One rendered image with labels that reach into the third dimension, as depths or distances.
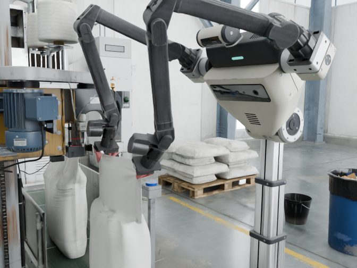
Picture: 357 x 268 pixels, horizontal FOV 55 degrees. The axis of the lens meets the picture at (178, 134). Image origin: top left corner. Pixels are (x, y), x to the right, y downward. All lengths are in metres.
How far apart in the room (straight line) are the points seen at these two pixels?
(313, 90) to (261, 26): 8.96
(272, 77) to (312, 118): 8.76
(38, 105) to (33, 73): 0.13
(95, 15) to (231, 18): 0.59
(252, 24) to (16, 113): 0.92
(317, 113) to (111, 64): 6.01
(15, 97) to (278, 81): 0.98
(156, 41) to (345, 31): 9.19
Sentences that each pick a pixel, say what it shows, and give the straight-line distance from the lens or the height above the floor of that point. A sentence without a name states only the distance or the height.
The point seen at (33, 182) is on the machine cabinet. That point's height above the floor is 0.22.
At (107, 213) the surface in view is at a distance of 1.52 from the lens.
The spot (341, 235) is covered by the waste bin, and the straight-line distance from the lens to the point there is 3.28.
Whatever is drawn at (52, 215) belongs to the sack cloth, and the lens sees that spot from 2.14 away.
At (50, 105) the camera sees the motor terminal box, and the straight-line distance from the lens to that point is 1.41.
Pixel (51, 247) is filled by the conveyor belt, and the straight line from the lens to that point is 2.32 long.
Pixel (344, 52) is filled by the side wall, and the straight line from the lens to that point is 9.92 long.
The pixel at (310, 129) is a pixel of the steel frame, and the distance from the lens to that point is 10.05.
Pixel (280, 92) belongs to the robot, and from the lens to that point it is 1.29.
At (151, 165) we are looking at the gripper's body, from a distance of 1.22.
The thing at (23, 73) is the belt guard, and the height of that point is 1.39.
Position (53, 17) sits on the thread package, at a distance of 1.50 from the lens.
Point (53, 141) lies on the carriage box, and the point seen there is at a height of 1.09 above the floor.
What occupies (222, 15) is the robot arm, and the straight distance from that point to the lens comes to 1.00.
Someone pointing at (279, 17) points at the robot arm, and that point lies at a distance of 1.11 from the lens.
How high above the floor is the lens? 1.33
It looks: 7 degrees down
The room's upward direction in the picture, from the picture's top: 1 degrees clockwise
